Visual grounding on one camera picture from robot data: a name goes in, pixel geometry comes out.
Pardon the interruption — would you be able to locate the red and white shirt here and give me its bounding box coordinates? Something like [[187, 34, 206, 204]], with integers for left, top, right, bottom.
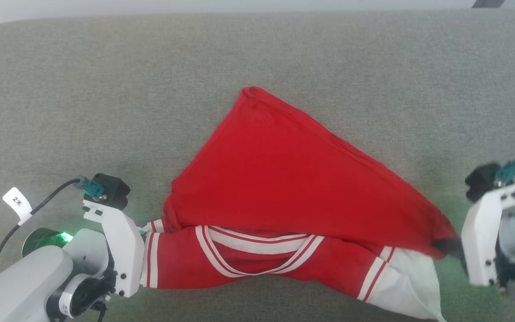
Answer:
[[140, 86, 458, 322]]

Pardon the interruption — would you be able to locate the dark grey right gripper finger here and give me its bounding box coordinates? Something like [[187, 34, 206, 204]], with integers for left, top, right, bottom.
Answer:
[[432, 238, 464, 260]]

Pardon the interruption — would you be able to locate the grey fabric sofa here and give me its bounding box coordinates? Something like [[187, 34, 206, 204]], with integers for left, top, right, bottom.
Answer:
[[0, 9, 515, 322]]

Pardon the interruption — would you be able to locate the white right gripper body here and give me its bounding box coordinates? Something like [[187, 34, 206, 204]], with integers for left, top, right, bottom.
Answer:
[[461, 183, 515, 287]]

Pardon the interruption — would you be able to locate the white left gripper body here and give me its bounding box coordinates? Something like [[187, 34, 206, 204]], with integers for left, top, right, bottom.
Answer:
[[83, 199, 145, 298]]

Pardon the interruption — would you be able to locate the white cable label tag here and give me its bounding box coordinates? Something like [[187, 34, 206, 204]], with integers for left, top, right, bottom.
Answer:
[[3, 187, 33, 225]]

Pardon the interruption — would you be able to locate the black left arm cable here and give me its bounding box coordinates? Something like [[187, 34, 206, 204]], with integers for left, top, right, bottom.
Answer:
[[0, 177, 106, 287]]

